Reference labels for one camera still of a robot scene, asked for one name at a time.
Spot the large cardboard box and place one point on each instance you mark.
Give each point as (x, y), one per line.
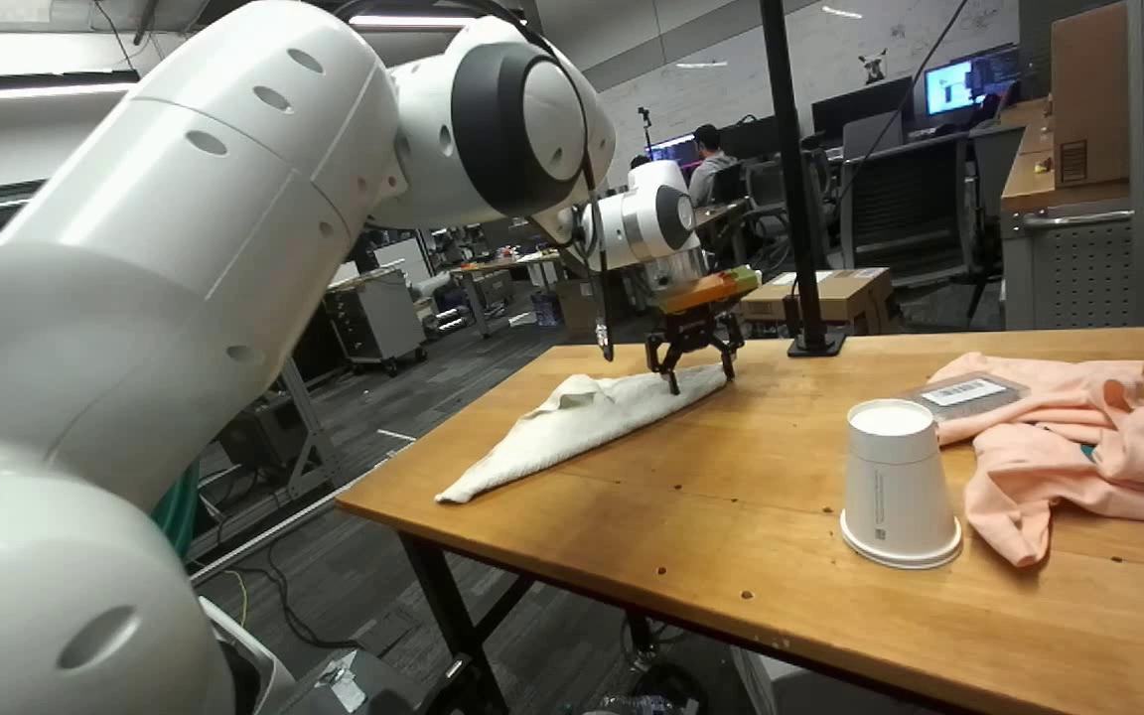
(1089, 92)

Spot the wooden office desk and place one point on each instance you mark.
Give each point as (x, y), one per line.
(517, 270)

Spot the grey perforated metal cabinet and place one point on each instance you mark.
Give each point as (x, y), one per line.
(1073, 270)

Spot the pink cloth garment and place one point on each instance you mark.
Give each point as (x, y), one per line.
(1103, 449)

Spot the white towel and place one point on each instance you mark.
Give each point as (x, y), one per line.
(574, 421)

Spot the black table frame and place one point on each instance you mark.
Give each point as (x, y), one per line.
(445, 596)

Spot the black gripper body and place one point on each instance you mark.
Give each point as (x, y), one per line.
(693, 331)

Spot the black vertical pole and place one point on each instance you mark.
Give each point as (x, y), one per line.
(797, 199)

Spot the white paper cup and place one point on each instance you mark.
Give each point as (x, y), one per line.
(896, 477)

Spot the white cabinet cart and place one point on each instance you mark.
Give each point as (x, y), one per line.
(377, 321)

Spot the lit computer monitor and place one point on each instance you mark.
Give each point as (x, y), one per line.
(964, 90)

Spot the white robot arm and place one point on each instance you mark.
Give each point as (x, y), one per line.
(198, 262)

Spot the clear plastic barcode tag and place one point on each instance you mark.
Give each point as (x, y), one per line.
(970, 396)

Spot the seated person in grey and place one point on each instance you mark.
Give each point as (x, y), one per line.
(715, 164)

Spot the low wooden platform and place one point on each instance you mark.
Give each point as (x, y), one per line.
(851, 296)

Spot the teal green cloth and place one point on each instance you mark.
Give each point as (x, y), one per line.
(180, 517)

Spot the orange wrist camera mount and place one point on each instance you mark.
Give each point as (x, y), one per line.
(713, 290)

